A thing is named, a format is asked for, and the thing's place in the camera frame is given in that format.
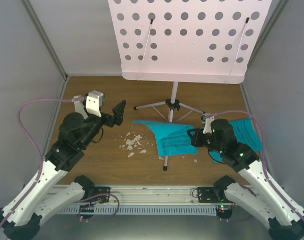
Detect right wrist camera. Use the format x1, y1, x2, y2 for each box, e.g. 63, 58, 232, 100
201, 113, 215, 134

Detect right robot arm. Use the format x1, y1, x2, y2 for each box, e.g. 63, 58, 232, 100
187, 117, 304, 240

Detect grey slotted cable duct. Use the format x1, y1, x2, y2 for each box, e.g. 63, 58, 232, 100
59, 204, 217, 216

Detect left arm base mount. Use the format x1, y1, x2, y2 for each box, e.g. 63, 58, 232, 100
79, 186, 111, 219

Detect blue sheet music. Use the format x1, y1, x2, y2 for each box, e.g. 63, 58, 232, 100
208, 118, 262, 164
133, 120, 197, 157

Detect pink music stand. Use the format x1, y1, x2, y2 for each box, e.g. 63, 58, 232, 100
108, 0, 272, 171

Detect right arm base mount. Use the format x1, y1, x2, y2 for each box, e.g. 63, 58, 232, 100
191, 186, 235, 222

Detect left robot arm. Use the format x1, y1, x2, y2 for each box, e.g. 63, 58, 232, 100
0, 96, 126, 240

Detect aluminium rail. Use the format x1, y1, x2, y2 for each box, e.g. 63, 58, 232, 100
51, 185, 232, 205

